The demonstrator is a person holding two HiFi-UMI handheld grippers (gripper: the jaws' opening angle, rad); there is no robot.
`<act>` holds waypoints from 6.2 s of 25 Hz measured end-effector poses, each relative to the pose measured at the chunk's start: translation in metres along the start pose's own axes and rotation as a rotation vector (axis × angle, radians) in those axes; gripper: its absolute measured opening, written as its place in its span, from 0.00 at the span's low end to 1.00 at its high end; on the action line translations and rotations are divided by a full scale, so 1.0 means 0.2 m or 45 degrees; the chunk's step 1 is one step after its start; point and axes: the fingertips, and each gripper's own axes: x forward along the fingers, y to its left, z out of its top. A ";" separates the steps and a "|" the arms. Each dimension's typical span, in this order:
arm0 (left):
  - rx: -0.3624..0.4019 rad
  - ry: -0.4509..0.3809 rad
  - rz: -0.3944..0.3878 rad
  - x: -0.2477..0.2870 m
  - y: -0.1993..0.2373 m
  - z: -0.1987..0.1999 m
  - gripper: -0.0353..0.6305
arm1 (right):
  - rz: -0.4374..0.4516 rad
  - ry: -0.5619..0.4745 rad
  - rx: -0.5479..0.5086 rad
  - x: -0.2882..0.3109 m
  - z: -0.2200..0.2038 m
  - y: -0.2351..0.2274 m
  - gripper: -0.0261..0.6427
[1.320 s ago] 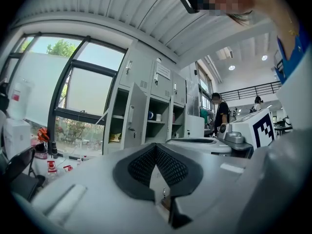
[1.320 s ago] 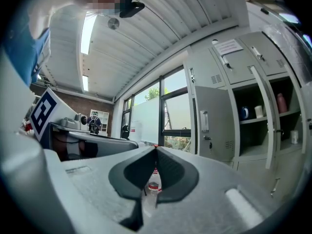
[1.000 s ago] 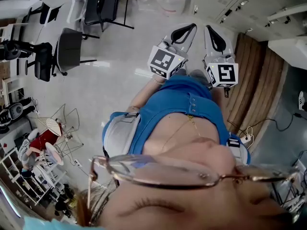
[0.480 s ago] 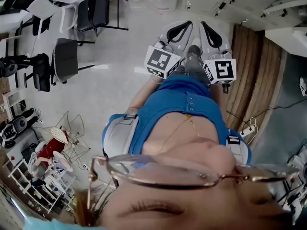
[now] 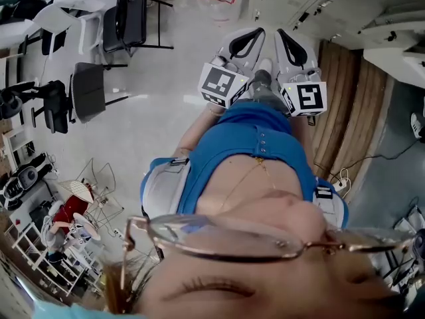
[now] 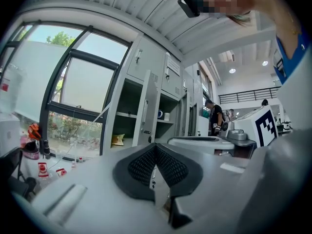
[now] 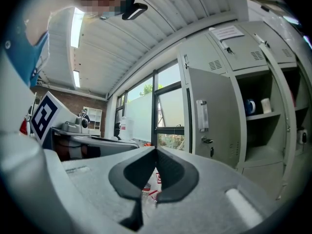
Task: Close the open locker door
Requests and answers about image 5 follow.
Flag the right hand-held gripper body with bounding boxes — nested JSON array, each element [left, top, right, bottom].
[[276, 49, 329, 118]]

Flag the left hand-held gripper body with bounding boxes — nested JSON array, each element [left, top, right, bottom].
[[198, 44, 264, 110]]

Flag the white locker door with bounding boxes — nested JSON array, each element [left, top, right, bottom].
[[362, 28, 425, 90]]

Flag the person's right forearm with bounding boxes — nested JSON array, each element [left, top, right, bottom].
[[289, 114, 316, 169]]

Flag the person's left forearm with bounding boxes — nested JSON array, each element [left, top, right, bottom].
[[172, 106, 230, 165]]

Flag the white locker cabinet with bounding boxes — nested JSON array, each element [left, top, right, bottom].
[[248, 0, 425, 51]]

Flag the person's white shoe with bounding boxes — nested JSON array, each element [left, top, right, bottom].
[[258, 57, 275, 80]]

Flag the brown wooden board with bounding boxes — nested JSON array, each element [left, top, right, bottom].
[[311, 39, 396, 194]]

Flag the person's grey trouser leg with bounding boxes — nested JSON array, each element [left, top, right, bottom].
[[248, 70, 290, 116]]

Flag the clear water jug red cap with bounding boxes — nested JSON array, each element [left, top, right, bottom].
[[197, 0, 240, 23]]

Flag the person's blue shirt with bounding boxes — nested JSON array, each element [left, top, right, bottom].
[[139, 100, 349, 229]]

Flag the white power strip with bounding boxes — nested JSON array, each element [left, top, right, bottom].
[[331, 167, 353, 193]]

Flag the grey folding chair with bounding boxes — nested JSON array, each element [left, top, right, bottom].
[[68, 61, 129, 124]]

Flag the gold-rimmed glasses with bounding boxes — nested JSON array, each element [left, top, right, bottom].
[[122, 213, 416, 269]]

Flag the black office chair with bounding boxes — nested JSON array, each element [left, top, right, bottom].
[[0, 79, 76, 135]]

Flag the white plastic chair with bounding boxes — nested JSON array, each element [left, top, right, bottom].
[[32, 0, 106, 59]]

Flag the woven conical hat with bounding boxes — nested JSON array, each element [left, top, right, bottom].
[[56, 179, 96, 205]]

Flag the red cloth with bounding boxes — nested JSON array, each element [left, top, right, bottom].
[[51, 193, 90, 227]]

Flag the black and white robot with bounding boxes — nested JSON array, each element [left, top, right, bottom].
[[0, 152, 56, 211]]

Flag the white shelf unit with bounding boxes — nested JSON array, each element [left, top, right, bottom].
[[9, 223, 106, 298]]

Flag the black floor cable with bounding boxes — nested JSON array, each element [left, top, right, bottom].
[[311, 134, 422, 183]]

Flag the thin gold necklace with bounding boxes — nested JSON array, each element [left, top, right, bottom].
[[217, 156, 282, 212]]

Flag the grey shoulder strap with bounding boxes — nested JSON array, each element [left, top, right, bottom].
[[141, 156, 193, 219], [312, 176, 349, 229]]

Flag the black metal-frame chair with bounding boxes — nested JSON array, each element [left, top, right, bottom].
[[102, 0, 175, 58]]

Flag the white wire rack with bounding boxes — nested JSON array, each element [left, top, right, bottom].
[[76, 157, 126, 224]]

